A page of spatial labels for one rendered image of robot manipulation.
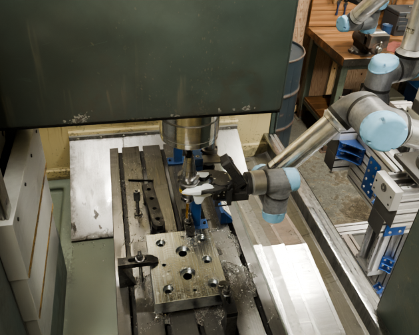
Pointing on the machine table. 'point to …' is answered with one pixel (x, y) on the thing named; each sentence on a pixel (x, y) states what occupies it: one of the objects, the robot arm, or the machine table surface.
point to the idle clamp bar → (149, 197)
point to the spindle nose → (189, 132)
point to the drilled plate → (166, 304)
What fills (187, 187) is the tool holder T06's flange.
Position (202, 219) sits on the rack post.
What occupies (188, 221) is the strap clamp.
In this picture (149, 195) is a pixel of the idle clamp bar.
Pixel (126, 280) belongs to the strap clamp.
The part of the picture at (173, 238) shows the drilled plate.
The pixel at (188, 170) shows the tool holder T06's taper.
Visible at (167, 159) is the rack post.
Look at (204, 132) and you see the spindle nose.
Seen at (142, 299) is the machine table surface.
